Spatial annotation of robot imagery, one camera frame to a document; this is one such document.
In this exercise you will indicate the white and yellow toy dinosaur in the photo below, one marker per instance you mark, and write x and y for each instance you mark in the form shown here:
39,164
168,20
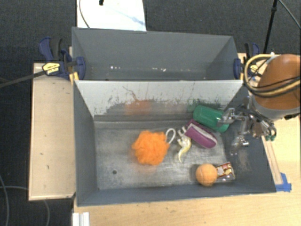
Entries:
184,145

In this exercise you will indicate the orange mesh bath sponge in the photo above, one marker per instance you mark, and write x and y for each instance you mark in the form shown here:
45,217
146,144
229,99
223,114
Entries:
150,148

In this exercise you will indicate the purple and white pouch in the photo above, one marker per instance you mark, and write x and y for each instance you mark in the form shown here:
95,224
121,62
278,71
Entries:
202,135

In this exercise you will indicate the small red printed box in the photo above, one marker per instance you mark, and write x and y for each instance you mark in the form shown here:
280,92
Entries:
226,172

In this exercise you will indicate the green plastic cup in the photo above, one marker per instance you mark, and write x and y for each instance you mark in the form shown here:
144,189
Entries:
207,116

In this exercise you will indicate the pale wood board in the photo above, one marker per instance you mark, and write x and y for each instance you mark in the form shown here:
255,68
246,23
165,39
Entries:
53,138

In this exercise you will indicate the black cylinder on white bracket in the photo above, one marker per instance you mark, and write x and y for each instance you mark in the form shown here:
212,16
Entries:
290,116

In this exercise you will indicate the orange ball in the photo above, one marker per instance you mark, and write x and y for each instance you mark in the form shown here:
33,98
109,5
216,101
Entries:
206,174

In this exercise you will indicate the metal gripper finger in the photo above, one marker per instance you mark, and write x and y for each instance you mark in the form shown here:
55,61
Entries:
238,145
229,115

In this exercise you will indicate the grey metal bin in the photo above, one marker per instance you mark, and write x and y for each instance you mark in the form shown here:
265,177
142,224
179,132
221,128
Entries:
150,55

